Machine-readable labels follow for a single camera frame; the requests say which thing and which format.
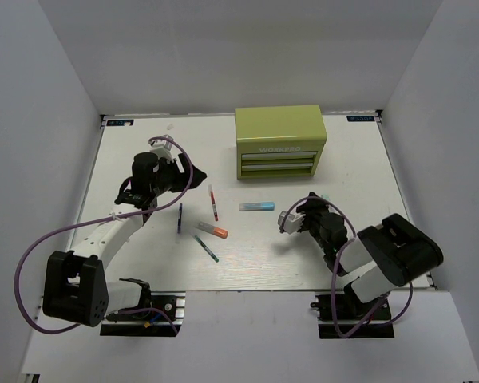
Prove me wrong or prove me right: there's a green pen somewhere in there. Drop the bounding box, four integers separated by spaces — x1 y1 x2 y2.
192 235 220 263

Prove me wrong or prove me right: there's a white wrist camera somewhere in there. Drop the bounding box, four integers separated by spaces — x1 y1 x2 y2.
148 135 173 162
277 211 305 235

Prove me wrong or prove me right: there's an orange capped highlighter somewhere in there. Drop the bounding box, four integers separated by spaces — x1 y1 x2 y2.
196 222 228 239

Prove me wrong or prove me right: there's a green metal drawer toolbox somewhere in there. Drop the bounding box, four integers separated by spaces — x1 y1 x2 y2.
235 105 327 180

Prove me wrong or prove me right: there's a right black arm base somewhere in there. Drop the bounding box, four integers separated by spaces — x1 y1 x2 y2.
310 292 394 340

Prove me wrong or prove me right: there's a purple cable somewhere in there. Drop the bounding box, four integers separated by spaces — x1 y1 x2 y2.
283 195 415 339
15 136 196 334

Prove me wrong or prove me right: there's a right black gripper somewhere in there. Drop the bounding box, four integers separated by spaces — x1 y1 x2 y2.
296 189 331 253

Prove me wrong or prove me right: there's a red pen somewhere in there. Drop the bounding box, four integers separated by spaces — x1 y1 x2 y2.
208 184 219 222

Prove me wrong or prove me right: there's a blue pen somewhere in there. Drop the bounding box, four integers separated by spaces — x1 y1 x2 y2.
176 203 183 235

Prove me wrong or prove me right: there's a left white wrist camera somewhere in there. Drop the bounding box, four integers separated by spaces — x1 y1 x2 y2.
148 135 173 162

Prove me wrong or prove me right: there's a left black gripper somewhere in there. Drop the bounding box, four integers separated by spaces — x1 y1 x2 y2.
152 153 208 196

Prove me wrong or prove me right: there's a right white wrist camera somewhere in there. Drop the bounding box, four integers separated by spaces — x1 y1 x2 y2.
277 211 305 235

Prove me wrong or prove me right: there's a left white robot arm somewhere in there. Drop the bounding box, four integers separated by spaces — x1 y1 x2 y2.
42 152 207 327

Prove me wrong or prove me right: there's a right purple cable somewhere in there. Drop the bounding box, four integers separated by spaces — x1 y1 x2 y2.
283 195 415 339

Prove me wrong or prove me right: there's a blue capped highlighter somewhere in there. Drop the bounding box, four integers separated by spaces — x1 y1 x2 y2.
239 202 275 211

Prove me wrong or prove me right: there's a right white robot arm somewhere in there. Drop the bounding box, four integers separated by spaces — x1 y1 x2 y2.
296 192 444 318

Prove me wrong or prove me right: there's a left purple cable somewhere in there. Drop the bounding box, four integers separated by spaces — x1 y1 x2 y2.
15 136 196 334

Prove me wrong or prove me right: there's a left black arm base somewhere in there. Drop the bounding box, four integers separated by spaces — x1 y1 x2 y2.
100 278 186 338

